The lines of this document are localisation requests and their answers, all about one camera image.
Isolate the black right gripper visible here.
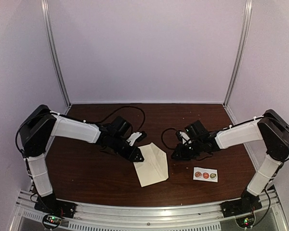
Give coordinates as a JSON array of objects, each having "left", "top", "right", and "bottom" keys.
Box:
[{"left": 171, "top": 139, "right": 203, "bottom": 161}]

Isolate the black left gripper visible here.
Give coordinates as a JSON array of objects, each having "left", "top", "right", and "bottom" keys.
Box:
[{"left": 110, "top": 135, "right": 144, "bottom": 163}]

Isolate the cream paper envelope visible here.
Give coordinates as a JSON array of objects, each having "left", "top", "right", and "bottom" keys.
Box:
[{"left": 134, "top": 143, "right": 169, "bottom": 187}]

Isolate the sticker sheet with three seals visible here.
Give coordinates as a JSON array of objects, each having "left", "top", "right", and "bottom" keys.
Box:
[{"left": 193, "top": 167, "right": 218, "bottom": 183}]

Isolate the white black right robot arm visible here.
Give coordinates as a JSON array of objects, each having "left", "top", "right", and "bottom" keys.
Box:
[{"left": 171, "top": 109, "right": 289, "bottom": 213}]

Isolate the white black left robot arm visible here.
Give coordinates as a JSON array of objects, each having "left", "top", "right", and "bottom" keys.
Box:
[{"left": 15, "top": 104, "right": 147, "bottom": 214}]

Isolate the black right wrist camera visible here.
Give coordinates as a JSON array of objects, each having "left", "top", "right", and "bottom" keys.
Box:
[{"left": 176, "top": 131, "right": 190, "bottom": 143}]

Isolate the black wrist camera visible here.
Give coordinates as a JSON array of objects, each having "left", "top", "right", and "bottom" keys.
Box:
[
  {"left": 127, "top": 131, "right": 147, "bottom": 146},
  {"left": 176, "top": 131, "right": 190, "bottom": 143}
]

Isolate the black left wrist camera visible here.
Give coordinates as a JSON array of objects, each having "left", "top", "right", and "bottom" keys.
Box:
[{"left": 127, "top": 131, "right": 147, "bottom": 146}]

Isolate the black braided right camera cable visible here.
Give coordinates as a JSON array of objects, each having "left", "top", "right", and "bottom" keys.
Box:
[{"left": 160, "top": 128, "right": 181, "bottom": 151}]

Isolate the black braided camera cable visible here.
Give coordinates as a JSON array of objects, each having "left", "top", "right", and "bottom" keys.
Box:
[
  {"left": 96, "top": 106, "right": 146, "bottom": 135},
  {"left": 160, "top": 128, "right": 181, "bottom": 151}
]

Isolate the black braided left camera cable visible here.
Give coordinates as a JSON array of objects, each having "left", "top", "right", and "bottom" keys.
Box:
[{"left": 96, "top": 106, "right": 146, "bottom": 135}]

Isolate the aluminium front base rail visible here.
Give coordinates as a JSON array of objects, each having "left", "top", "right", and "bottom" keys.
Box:
[{"left": 8, "top": 189, "right": 289, "bottom": 231}]

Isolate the right aluminium corner post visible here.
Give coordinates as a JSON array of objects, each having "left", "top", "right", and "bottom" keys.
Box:
[{"left": 223, "top": 0, "right": 253, "bottom": 107}]

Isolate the aluminium corner post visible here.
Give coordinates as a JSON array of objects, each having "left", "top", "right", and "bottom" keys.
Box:
[
  {"left": 40, "top": 0, "right": 71, "bottom": 107},
  {"left": 223, "top": 0, "right": 253, "bottom": 107}
]

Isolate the left aluminium corner post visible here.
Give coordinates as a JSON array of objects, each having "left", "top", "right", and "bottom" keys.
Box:
[{"left": 40, "top": 0, "right": 71, "bottom": 107}]

